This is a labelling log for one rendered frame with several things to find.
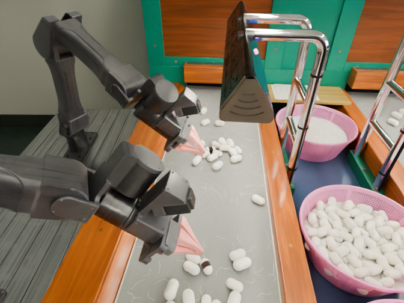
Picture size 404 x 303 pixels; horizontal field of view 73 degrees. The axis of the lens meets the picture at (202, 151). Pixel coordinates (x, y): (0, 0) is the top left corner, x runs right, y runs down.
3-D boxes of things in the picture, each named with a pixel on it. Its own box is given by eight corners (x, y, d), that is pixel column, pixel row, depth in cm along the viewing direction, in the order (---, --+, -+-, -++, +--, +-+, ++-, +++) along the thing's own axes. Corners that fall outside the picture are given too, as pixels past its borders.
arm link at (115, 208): (149, 187, 46) (113, 166, 43) (146, 208, 41) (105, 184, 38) (126, 215, 48) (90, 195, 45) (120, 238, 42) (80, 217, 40)
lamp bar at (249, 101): (218, 122, 41) (220, 76, 37) (226, 24, 90) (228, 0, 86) (272, 124, 41) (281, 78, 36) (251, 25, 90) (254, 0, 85)
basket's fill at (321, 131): (282, 160, 90) (285, 146, 87) (274, 124, 108) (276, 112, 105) (352, 164, 89) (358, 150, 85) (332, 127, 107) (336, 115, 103)
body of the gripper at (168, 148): (190, 117, 72) (168, 99, 69) (185, 139, 64) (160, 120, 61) (176, 131, 75) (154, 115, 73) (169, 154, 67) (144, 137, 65)
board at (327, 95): (263, 101, 106) (263, 99, 105) (260, 86, 118) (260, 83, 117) (350, 105, 104) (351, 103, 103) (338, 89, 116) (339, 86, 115)
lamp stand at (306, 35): (225, 193, 79) (238, 30, 52) (227, 152, 95) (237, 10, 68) (292, 198, 78) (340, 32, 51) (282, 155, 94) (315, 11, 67)
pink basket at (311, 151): (319, 180, 84) (327, 155, 78) (256, 140, 101) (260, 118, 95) (364, 148, 97) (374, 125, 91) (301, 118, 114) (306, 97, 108)
